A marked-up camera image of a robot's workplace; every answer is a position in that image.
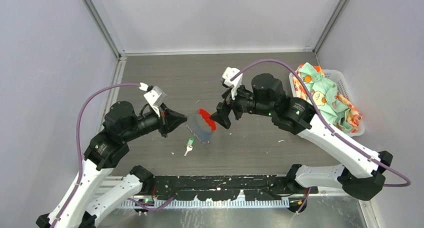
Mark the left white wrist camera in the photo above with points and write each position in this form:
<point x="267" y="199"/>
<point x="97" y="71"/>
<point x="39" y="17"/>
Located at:
<point x="154" y="96"/>

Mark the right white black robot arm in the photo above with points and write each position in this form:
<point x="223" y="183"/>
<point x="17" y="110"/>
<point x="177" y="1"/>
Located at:
<point x="360" y="172"/>

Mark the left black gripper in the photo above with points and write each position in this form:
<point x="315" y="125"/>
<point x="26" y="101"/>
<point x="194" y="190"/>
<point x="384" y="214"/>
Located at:
<point x="172" y="120"/>

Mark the white plastic basket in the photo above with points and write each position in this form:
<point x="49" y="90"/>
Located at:
<point x="348" y="87"/>

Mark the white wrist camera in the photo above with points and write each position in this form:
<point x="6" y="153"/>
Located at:
<point x="232" y="79"/>
<point x="154" y="96"/>

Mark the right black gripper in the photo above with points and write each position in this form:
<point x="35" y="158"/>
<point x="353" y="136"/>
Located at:
<point x="221" y="115"/>

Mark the aluminium frame rail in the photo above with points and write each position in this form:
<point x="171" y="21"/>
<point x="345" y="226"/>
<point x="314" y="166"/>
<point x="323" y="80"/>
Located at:
<point x="133" y="183"/>

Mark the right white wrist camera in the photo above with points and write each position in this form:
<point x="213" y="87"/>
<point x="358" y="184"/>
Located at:
<point x="232" y="79"/>

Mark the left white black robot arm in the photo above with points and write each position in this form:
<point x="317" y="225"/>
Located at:
<point x="102" y="155"/>

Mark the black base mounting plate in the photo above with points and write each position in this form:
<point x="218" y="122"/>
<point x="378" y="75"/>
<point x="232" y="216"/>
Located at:
<point x="220" y="187"/>

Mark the colourful patterned cloth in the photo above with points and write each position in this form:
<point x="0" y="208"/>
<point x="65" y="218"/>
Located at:
<point x="328" y="97"/>

